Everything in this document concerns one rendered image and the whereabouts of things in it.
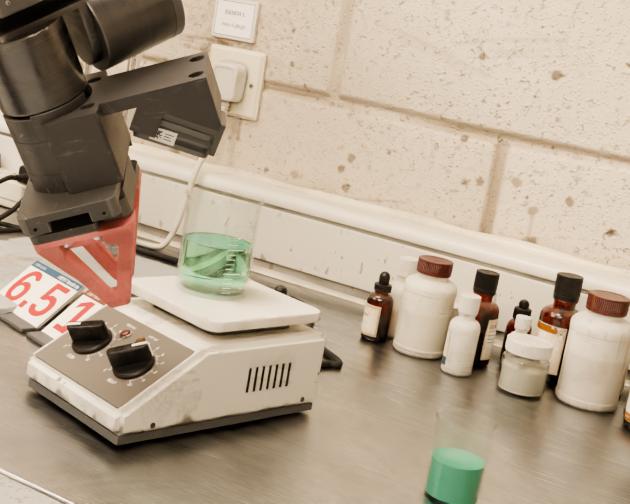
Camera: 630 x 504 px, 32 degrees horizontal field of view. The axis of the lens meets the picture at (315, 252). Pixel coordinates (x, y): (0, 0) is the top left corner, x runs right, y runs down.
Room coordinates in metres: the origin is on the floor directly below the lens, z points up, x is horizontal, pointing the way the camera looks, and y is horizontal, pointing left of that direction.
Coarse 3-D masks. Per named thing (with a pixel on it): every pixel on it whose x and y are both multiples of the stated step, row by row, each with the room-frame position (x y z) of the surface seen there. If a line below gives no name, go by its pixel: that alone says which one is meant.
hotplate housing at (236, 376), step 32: (160, 320) 0.82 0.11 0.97; (224, 352) 0.78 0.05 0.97; (256, 352) 0.80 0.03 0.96; (288, 352) 0.83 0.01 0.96; (320, 352) 0.86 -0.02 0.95; (32, 384) 0.80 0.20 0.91; (64, 384) 0.77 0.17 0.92; (160, 384) 0.75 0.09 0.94; (192, 384) 0.76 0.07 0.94; (224, 384) 0.78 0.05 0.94; (256, 384) 0.81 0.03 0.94; (288, 384) 0.83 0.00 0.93; (96, 416) 0.74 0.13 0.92; (128, 416) 0.72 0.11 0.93; (160, 416) 0.74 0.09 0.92; (192, 416) 0.76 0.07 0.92; (224, 416) 0.79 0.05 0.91; (256, 416) 0.82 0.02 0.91
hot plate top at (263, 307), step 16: (144, 288) 0.84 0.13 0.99; (160, 288) 0.85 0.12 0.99; (176, 288) 0.86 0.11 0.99; (256, 288) 0.90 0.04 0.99; (160, 304) 0.82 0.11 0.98; (176, 304) 0.81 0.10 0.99; (192, 304) 0.82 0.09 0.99; (208, 304) 0.82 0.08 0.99; (224, 304) 0.83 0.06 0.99; (240, 304) 0.84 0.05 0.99; (256, 304) 0.85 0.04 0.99; (272, 304) 0.86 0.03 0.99; (288, 304) 0.86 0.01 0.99; (304, 304) 0.87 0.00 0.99; (192, 320) 0.79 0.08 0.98; (208, 320) 0.78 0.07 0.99; (224, 320) 0.79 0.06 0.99; (240, 320) 0.80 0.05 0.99; (256, 320) 0.81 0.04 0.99; (272, 320) 0.82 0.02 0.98; (288, 320) 0.83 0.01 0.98; (304, 320) 0.84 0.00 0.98
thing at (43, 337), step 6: (42, 330) 0.94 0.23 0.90; (48, 330) 0.94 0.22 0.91; (30, 336) 0.93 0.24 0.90; (36, 336) 0.92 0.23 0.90; (42, 336) 0.93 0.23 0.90; (48, 336) 0.93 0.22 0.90; (54, 336) 0.93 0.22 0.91; (36, 342) 0.92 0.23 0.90; (42, 342) 0.91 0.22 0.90; (48, 342) 0.91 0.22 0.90
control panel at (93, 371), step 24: (96, 312) 0.84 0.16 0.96; (120, 312) 0.84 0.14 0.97; (120, 336) 0.80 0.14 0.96; (144, 336) 0.80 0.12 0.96; (48, 360) 0.79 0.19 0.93; (72, 360) 0.79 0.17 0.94; (96, 360) 0.78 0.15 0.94; (168, 360) 0.76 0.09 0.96; (96, 384) 0.75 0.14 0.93; (120, 384) 0.75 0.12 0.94; (144, 384) 0.74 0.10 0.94
